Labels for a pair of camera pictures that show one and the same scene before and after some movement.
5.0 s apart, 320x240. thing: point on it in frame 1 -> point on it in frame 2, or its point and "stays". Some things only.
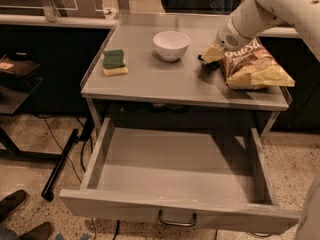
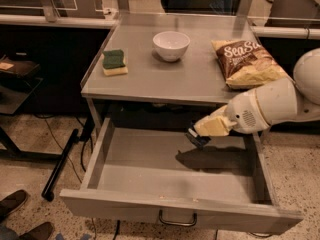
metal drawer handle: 182,224 stays
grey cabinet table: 155,58 stays
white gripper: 226,36 -> 244,111
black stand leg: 51,182 stays
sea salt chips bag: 252,66 stays
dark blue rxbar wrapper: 209,66 -> 197,139
